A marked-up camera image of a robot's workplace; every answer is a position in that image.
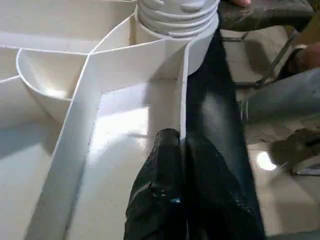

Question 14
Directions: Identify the dark bystander shoe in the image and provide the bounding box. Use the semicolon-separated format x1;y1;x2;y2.
271;128;320;176

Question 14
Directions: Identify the white plastic table top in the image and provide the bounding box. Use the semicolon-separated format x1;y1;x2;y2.
0;0;221;240

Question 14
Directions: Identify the pink rounded object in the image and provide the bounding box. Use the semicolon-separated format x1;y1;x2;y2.
229;0;252;7

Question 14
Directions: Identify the bystander bare hand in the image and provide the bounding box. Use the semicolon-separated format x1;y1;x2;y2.
292;43;320;75

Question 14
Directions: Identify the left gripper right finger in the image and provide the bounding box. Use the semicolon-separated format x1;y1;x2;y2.
183;136;266;240

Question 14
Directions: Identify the white plastic table leg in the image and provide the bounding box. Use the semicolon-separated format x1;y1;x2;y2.
136;0;221;38

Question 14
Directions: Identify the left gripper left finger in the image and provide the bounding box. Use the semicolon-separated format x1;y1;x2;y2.
123;127;187;240

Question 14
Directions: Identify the blue jeans leg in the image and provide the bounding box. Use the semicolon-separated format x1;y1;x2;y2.
246;68;320;126

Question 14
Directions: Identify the olive mottled bag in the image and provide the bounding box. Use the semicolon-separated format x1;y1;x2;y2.
218;0;316;32

